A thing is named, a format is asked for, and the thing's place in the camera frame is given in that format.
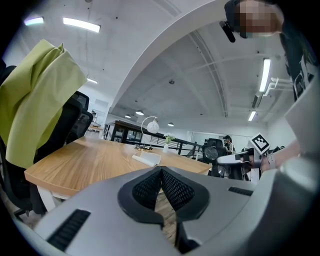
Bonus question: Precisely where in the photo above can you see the white wristband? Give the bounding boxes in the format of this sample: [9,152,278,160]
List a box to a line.
[266,153,276,170]

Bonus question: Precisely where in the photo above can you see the white glasses case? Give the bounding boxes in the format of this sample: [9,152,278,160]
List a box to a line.
[131,152,162,167]

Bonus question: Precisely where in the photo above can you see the black office chair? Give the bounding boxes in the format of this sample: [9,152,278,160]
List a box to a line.
[0,64,94,222]
[201,138,226,163]

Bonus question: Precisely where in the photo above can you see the white globe desk lamp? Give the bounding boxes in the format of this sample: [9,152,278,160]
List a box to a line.
[134,116,160,152]

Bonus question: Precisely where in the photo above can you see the person's right hand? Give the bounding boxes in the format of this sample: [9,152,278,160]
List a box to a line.
[259,154,270,174]

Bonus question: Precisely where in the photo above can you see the person's black printed shirt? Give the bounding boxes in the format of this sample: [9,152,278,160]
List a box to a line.
[279,32,316,102]

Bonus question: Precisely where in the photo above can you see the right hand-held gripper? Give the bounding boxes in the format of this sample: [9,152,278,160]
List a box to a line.
[216,132,272,181]

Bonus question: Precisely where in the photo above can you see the thin black-framed glasses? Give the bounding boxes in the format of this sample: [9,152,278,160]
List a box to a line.
[202,145,232,179]

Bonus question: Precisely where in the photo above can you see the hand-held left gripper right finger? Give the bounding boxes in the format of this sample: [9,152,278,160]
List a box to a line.
[161,166,276,256]

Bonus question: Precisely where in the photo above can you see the green cloth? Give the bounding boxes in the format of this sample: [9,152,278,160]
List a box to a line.
[0,38,88,170]

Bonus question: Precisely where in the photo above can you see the black head-mounted camera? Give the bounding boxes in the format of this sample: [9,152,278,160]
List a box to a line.
[219,20,237,43]

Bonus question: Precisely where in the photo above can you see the white vase with flowers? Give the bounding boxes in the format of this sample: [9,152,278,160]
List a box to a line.
[162,134,176,154]

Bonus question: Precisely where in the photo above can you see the person's right forearm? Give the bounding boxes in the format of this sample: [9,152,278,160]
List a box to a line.
[273,141,302,172]

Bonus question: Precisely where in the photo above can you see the black metal railing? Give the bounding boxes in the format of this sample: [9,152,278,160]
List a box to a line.
[149,134,204,160]

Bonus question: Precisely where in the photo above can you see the person's head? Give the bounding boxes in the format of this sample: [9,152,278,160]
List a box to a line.
[233,0,285,40]

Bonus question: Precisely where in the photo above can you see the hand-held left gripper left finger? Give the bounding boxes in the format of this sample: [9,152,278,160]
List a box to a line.
[34,166,180,256]

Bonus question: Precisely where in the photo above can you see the black cabinet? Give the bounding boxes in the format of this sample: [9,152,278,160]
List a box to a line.
[110,120,152,145]

